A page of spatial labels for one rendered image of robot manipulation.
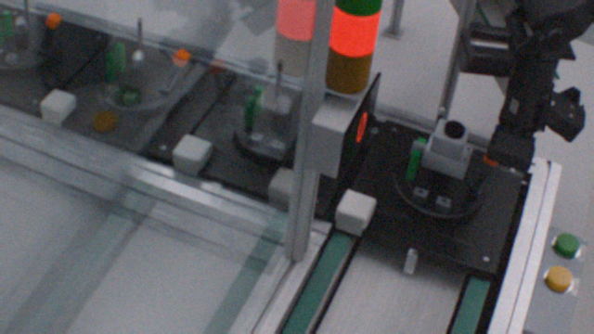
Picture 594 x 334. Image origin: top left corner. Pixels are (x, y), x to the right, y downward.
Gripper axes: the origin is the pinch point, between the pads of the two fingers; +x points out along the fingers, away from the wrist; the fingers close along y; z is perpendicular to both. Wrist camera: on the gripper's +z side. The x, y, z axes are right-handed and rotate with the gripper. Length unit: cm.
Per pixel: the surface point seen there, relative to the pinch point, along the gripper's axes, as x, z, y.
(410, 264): 14.7, -8.4, -13.3
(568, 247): 12.3, 13.3, -2.6
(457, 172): 5.6, -6.4, -2.3
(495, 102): 23.5, -5.0, 40.5
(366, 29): -25.4, -18.2, -20.8
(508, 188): 12.4, 1.7, 5.4
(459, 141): 0.8, -7.2, -1.6
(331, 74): -18.8, -21.0, -21.3
